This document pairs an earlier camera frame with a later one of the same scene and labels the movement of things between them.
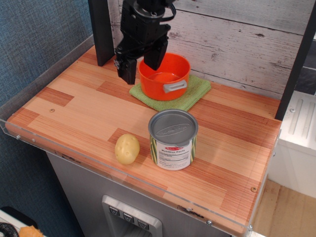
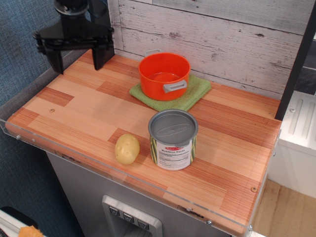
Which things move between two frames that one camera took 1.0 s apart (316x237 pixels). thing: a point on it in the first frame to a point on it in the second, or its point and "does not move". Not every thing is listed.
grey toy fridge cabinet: [102, 207] does not move
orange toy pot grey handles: [169, 82] does not move
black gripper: [140, 31] to [75, 31]
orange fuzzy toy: [29, 231] does not move
